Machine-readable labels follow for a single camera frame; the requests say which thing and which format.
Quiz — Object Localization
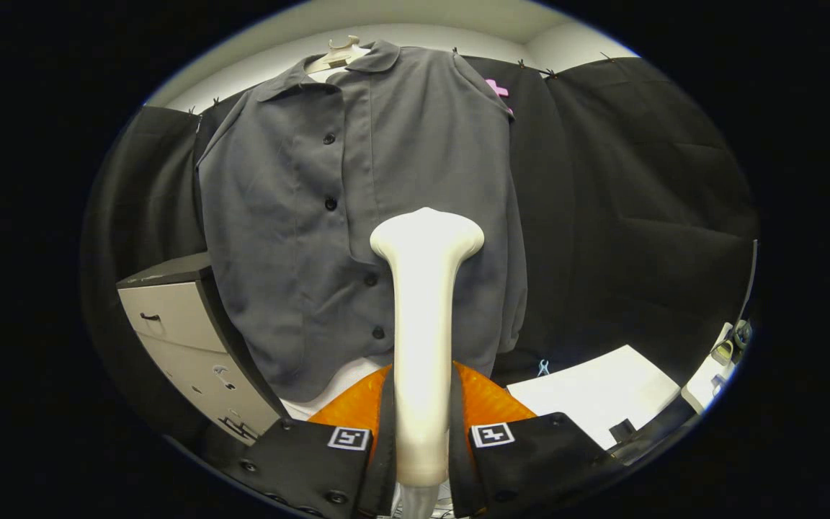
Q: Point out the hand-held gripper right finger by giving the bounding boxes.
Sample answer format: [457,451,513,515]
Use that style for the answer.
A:
[448,360,625,519]

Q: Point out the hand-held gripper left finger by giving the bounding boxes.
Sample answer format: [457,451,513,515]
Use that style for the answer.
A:
[220,364,396,519]

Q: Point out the white garment steamer head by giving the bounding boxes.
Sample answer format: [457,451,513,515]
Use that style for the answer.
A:
[370,207,486,487]

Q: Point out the grey button shirt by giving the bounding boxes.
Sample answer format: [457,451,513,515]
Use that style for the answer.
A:
[197,40,529,403]

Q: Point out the white table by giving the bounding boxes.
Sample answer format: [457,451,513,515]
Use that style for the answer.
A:
[505,345,681,451]

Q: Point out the grey cabinet with dark top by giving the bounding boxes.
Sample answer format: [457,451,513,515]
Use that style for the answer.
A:
[116,252,290,444]

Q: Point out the black backdrop cloth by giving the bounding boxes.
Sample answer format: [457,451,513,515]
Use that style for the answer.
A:
[82,54,760,448]

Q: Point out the white mannequin torso stand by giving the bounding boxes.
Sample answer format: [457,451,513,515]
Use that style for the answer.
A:
[282,35,387,422]

